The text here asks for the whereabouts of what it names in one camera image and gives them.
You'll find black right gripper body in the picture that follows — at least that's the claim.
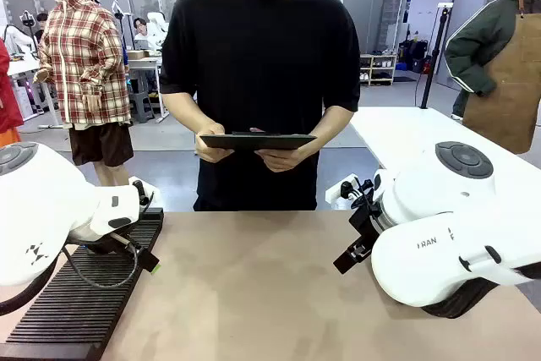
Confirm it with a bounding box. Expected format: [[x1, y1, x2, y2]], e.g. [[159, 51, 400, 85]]
[[348, 198, 384, 253]]

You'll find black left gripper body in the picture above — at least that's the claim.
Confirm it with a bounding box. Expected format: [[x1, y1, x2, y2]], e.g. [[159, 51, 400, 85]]
[[84, 229, 139, 256]]

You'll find dark tablet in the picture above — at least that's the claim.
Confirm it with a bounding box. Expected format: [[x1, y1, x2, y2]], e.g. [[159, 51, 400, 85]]
[[199, 131, 318, 152]]

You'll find person's right forearm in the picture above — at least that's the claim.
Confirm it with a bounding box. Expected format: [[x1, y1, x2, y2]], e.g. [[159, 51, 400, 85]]
[[161, 90, 225, 138]]

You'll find person's left forearm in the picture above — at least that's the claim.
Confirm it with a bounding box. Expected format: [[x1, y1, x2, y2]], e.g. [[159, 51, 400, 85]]
[[295, 105, 357, 159]]

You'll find person's left hand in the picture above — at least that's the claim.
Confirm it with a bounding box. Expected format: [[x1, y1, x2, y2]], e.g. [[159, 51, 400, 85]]
[[249, 126, 316, 174]]

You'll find person's right hand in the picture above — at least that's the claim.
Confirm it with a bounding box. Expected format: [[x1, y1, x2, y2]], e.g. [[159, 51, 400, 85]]
[[194, 122, 236, 164]]

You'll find long black ribbed tray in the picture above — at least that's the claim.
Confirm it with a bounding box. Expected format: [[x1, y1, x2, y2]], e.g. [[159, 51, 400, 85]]
[[0, 207, 166, 361]]

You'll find grey step stool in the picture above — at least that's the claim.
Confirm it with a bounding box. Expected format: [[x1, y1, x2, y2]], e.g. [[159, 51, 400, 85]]
[[128, 90, 156, 123]]

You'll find low white shoe shelf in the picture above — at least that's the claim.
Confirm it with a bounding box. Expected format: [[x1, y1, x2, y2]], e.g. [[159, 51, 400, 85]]
[[358, 53, 399, 87]]

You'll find person in red jacket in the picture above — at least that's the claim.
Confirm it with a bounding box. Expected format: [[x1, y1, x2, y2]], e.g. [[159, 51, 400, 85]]
[[0, 37, 25, 146]]

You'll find black tripod pole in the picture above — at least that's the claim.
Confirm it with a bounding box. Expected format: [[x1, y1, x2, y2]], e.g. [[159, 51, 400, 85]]
[[419, 2, 454, 110]]

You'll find white desk with box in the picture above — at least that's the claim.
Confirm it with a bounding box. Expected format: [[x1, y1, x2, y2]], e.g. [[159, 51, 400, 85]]
[[125, 49, 169, 123]]

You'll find person in black t-shirt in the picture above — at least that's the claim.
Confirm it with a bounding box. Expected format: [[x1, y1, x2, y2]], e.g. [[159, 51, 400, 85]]
[[158, 0, 363, 212]]

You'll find person in brown apron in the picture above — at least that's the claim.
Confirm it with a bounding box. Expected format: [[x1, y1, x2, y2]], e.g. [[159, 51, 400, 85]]
[[444, 0, 541, 156]]

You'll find seated person in white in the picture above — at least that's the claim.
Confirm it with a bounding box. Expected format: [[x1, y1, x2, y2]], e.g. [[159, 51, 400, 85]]
[[132, 16, 164, 52]]

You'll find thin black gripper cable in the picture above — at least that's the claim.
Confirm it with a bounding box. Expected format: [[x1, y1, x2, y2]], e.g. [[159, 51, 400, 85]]
[[62, 234, 141, 289]]

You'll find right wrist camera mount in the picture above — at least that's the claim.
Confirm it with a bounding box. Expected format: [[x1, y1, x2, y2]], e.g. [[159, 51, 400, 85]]
[[325, 172, 374, 206]]

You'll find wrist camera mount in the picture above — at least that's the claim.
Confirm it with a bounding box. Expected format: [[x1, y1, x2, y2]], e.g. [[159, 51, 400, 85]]
[[128, 176, 161, 206], [325, 172, 374, 206]]

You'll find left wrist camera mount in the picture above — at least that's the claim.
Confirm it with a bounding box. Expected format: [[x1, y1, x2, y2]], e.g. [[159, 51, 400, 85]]
[[128, 176, 161, 206]]

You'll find thick black arm hose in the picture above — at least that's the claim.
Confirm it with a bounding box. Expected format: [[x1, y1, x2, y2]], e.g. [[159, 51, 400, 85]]
[[0, 255, 58, 316]]

